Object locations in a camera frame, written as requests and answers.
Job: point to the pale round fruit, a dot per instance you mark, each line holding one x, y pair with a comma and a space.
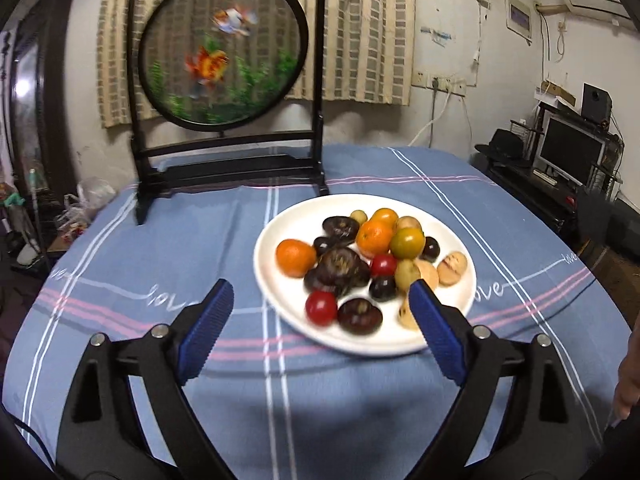
428, 273
407, 222
410, 312

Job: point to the tan speckled round fruit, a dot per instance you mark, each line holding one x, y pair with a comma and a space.
451, 269

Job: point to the small yellow green fruit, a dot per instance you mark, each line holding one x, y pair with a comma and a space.
407, 272

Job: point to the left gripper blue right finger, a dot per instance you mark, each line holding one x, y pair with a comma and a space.
540, 433

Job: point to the orange tangerine front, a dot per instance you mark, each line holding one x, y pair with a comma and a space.
386, 215

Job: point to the small orange tangerine back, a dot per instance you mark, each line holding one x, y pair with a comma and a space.
295, 258

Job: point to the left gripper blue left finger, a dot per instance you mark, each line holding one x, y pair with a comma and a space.
101, 436

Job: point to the goldfish round screen ornament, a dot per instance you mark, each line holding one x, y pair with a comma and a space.
222, 93

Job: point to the computer monitor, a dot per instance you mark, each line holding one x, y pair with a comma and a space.
570, 150

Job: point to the red cherry tomato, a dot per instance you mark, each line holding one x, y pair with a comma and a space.
321, 308
383, 265

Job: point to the blue striped tablecloth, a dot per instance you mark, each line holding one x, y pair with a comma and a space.
279, 397

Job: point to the dark purple plum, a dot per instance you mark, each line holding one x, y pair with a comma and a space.
359, 317

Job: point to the dark brown mangosteen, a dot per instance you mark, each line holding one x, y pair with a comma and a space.
343, 268

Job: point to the white oval plate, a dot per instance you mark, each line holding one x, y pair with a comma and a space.
334, 221

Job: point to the dark wooden cabinet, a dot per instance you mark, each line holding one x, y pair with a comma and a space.
37, 110

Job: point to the beige checked curtain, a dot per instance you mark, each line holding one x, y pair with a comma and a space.
367, 58

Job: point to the yellow green citrus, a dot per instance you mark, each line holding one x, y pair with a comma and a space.
407, 243

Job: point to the pale round fruit back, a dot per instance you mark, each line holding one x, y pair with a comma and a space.
407, 222

